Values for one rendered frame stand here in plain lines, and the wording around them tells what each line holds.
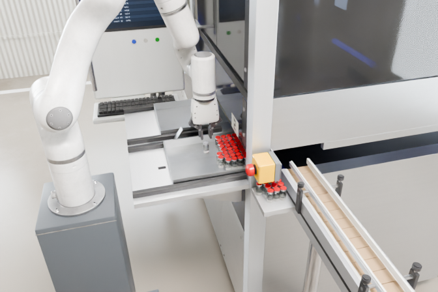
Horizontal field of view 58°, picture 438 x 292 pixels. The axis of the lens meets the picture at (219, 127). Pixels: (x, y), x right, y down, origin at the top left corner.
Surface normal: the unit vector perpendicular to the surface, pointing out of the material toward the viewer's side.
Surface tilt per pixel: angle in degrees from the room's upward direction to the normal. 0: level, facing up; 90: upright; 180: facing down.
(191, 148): 0
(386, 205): 90
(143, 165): 0
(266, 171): 90
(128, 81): 90
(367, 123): 90
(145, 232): 0
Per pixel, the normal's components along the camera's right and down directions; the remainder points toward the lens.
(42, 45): 0.25, 0.49
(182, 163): -0.02, -0.86
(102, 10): 0.11, 0.90
